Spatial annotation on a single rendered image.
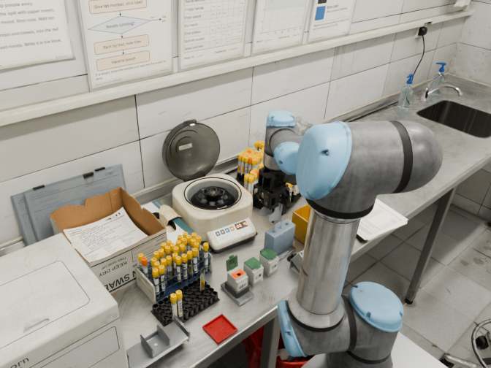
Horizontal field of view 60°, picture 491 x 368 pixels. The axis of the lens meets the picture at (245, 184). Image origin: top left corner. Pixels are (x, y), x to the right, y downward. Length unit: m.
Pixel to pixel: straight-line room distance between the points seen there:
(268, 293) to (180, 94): 0.75
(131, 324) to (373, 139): 0.84
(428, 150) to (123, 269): 0.90
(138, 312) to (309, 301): 0.57
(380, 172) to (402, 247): 2.37
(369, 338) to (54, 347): 0.61
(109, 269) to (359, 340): 0.68
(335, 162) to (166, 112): 1.00
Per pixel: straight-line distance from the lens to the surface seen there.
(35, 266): 1.01
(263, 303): 1.27
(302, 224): 1.44
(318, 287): 0.82
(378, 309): 0.95
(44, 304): 0.93
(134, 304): 1.29
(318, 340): 0.92
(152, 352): 1.10
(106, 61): 1.38
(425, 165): 0.69
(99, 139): 1.45
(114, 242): 1.39
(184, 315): 1.22
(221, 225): 1.42
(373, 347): 1.00
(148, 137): 1.54
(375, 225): 1.60
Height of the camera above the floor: 1.83
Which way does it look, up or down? 33 degrees down
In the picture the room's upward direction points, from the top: 3 degrees clockwise
